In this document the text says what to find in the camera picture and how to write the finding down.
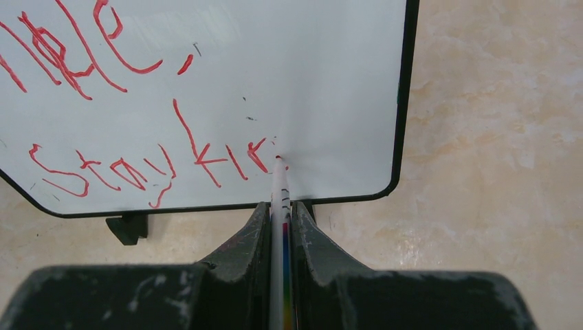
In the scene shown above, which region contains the red capped white marker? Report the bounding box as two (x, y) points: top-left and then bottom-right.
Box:
(269, 155), (295, 329)

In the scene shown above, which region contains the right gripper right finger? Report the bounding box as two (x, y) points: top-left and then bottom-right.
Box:
(291, 202), (536, 329)

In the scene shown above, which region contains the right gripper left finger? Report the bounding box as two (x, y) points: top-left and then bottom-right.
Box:
(1, 203), (270, 329)

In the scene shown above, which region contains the black framed whiteboard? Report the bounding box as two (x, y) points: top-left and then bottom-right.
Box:
(1, 1), (419, 219)

